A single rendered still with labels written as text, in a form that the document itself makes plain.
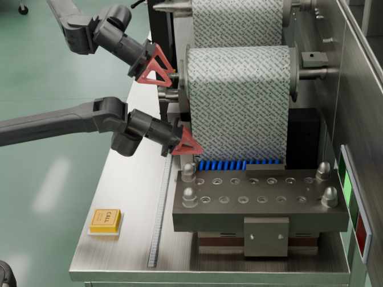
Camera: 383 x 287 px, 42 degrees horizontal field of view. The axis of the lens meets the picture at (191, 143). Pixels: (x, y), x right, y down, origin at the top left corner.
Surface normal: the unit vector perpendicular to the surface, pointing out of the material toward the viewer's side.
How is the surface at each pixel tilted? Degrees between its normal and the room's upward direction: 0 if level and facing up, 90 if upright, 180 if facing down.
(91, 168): 0
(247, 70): 55
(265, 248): 90
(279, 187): 0
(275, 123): 90
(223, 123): 90
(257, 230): 90
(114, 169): 0
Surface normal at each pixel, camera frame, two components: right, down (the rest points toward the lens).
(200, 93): -0.07, 0.57
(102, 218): -0.07, -0.82
